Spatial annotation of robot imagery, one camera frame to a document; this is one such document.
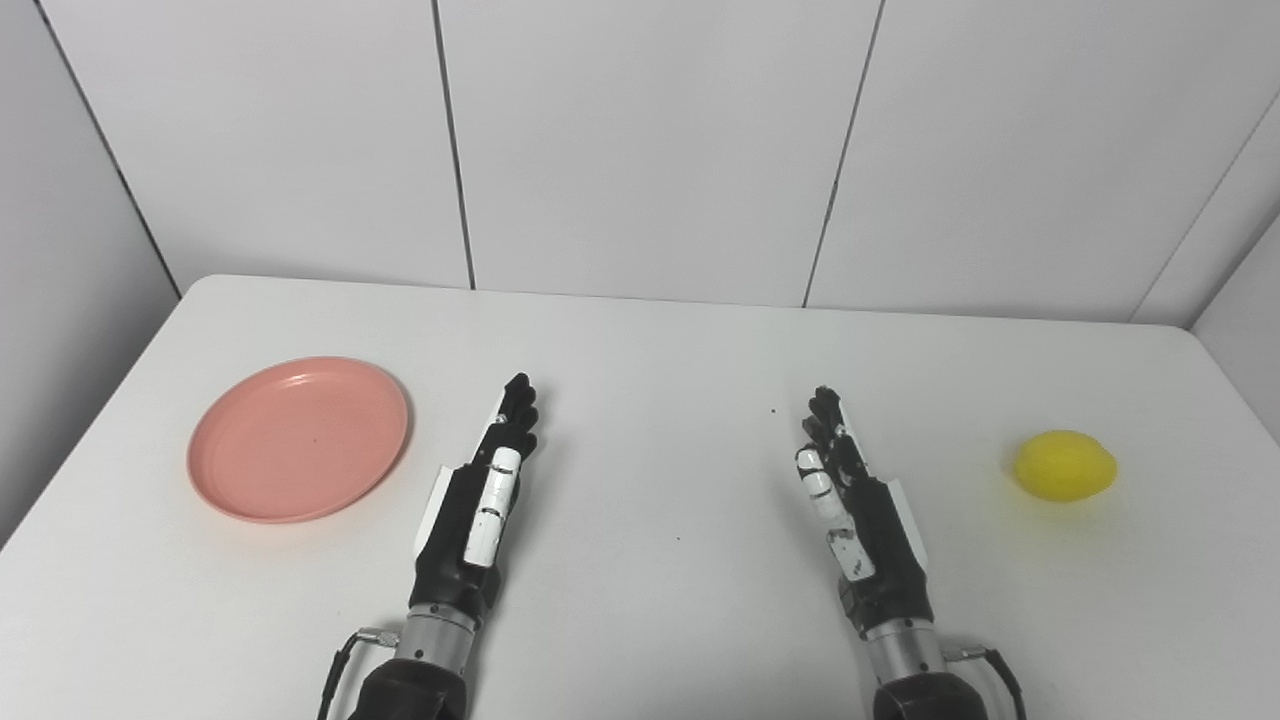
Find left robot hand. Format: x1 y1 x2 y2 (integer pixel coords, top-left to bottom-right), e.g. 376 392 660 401
408 373 541 630

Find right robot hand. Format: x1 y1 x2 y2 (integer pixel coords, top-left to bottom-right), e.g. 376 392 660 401
795 386 936 639

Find pink plate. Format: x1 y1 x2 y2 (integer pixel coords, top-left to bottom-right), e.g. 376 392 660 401
186 356 411 525

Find yellow lemon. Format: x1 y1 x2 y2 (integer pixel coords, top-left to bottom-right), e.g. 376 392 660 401
1012 430 1118 503

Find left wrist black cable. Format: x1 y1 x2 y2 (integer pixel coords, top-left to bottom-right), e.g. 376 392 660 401
317 627 401 720

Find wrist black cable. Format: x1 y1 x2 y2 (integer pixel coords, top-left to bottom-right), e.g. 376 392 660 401
317 627 401 720
943 648 1029 720

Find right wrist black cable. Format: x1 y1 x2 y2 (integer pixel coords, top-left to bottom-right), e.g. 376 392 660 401
943 648 1029 720

